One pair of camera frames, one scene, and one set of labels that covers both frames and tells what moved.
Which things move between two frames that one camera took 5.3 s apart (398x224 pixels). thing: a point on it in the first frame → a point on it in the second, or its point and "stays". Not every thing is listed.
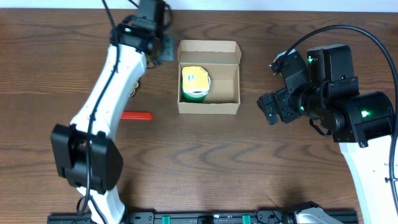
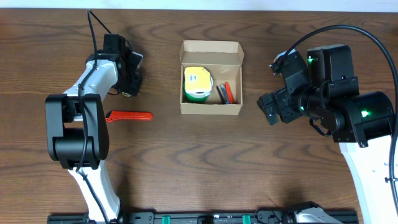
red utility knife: [136, 116] stays
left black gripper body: [156, 41] → [132, 81]
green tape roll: [194, 95] stays
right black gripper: [281, 98] stays
